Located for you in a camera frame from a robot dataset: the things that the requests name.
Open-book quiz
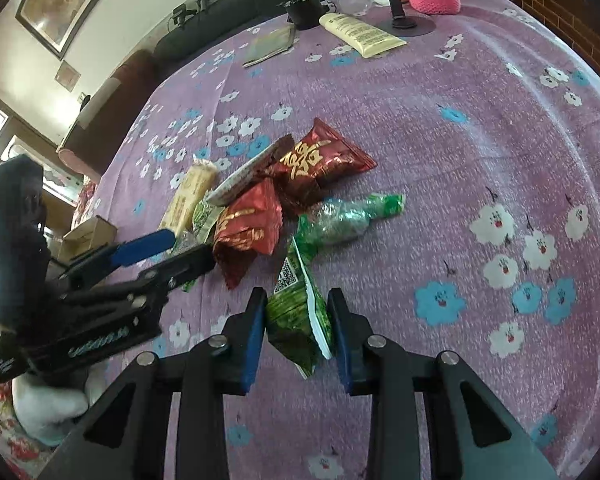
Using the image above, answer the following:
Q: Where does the dark red snack packet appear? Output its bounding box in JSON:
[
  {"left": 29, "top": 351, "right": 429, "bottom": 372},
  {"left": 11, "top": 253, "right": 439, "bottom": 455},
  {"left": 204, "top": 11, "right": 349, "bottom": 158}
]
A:
[{"left": 264, "top": 118, "right": 377, "bottom": 214}]

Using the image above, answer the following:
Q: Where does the purple floral tablecloth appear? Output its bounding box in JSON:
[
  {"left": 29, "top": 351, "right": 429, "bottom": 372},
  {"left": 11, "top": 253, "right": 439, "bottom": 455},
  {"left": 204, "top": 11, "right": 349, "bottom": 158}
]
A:
[{"left": 91, "top": 0, "right": 600, "bottom": 479}]

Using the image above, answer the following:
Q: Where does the left white-gloved hand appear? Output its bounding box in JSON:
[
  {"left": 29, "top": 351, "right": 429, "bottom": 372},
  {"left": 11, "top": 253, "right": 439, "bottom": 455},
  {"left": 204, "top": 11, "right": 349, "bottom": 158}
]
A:
[{"left": 12, "top": 362, "right": 106, "bottom": 448}]

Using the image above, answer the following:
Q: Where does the bright red snack packet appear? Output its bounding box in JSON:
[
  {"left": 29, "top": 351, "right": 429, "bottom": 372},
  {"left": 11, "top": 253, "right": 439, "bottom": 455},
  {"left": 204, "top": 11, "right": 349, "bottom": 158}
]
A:
[{"left": 212, "top": 178, "right": 283, "bottom": 289}]

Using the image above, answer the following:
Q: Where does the clear green candy packet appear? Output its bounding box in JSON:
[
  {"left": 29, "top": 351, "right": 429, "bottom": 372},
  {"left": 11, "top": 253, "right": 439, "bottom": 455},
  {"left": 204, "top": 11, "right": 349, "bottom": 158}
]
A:
[{"left": 294, "top": 193, "right": 405, "bottom": 248}]

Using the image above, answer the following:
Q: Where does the small green wrapped candy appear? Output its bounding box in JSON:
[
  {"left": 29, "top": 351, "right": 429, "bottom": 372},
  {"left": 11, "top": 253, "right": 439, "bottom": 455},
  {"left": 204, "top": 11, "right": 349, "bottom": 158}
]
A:
[{"left": 169, "top": 197, "right": 224, "bottom": 292}]

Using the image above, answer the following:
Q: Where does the small black pot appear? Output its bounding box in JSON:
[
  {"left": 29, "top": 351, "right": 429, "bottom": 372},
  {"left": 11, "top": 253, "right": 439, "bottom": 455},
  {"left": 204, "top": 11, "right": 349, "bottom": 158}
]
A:
[{"left": 280, "top": 0, "right": 332, "bottom": 30}]

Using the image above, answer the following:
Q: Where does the yellow wafer packet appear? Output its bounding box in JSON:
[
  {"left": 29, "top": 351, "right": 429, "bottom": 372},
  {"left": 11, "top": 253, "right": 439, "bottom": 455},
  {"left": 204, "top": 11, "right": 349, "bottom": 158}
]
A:
[{"left": 158, "top": 158, "right": 219, "bottom": 237}]

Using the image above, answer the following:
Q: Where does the black sofa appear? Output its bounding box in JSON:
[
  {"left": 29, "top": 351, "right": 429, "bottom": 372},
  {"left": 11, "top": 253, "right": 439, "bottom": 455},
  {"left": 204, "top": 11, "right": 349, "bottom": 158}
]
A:
[{"left": 154, "top": 0, "right": 288, "bottom": 77}]

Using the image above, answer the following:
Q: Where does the brown armchair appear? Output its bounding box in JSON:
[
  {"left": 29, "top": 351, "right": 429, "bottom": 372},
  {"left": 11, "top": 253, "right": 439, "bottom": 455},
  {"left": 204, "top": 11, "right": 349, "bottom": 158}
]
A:
[{"left": 57, "top": 50, "right": 159, "bottom": 183}]

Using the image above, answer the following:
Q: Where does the cardboard box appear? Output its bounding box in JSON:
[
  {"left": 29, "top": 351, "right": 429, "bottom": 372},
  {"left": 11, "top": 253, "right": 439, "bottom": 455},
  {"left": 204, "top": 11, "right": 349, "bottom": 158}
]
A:
[{"left": 54, "top": 216, "right": 117, "bottom": 263}]

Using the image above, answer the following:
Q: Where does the white striped snack bar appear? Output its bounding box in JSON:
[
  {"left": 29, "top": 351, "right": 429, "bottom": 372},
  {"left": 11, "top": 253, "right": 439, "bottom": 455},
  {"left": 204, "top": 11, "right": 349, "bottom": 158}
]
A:
[{"left": 206, "top": 134, "right": 294, "bottom": 207}]

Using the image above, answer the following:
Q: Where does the green snack packet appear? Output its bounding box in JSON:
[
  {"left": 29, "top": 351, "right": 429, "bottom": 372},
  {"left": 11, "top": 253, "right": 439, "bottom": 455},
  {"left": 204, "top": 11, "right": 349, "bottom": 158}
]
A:
[{"left": 266, "top": 236, "right": 334, "bottom": 378}]

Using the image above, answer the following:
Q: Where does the olive green booklet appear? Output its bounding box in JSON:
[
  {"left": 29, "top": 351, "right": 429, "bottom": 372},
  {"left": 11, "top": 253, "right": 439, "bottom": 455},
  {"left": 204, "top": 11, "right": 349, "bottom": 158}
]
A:
[{"left": 242, "top": 24, "right": 296, "bottom": 68}]

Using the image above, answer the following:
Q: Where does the cream lotion tube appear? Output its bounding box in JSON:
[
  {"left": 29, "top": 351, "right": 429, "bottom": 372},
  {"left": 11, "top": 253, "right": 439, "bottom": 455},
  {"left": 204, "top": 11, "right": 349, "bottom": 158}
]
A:
[{"left": 318, "top": 13, "right": 407, "bottom": 58}]

